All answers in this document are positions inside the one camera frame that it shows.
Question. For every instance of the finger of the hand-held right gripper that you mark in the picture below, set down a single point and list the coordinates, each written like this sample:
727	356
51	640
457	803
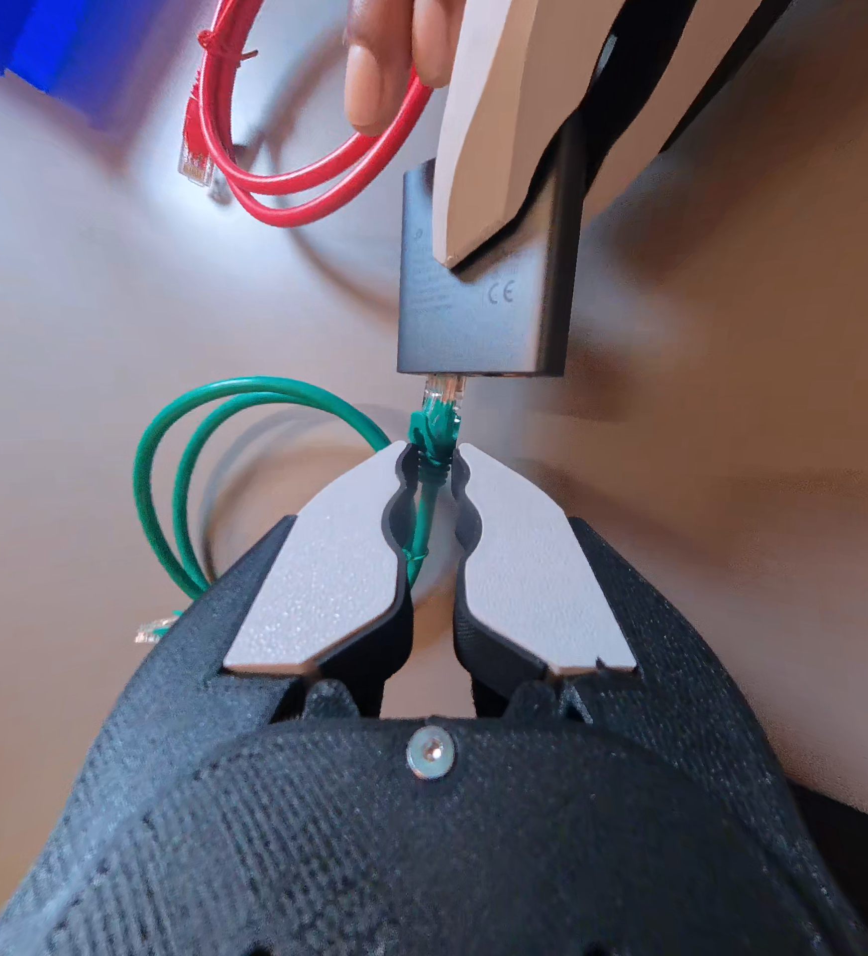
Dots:
703	75
494	112

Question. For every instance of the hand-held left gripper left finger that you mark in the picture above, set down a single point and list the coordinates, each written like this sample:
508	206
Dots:
329	567

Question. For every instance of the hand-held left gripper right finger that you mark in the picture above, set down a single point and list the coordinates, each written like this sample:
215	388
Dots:
535	575

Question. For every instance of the black adapter with ethernet port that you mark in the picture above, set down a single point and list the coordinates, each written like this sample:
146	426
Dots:
479	321

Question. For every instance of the person's right hand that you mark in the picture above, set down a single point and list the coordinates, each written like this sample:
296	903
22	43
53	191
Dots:
382	67

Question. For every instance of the blue plastic bin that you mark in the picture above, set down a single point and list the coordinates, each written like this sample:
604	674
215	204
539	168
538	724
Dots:
53	45

